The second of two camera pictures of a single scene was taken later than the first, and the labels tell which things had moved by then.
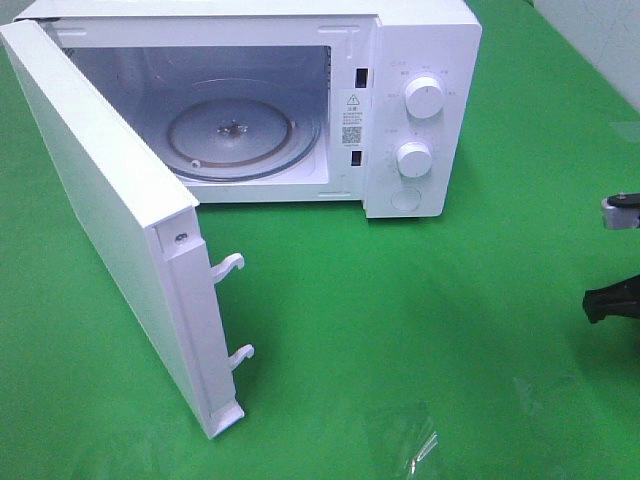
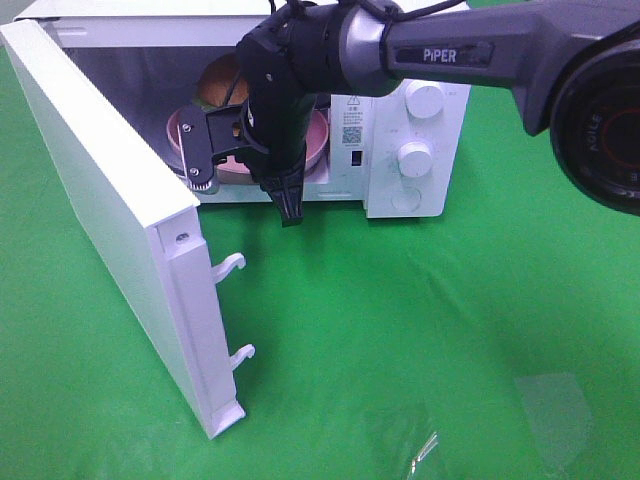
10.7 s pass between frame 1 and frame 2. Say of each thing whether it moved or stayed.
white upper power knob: stayed
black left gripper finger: moved
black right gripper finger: moved
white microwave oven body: stayed
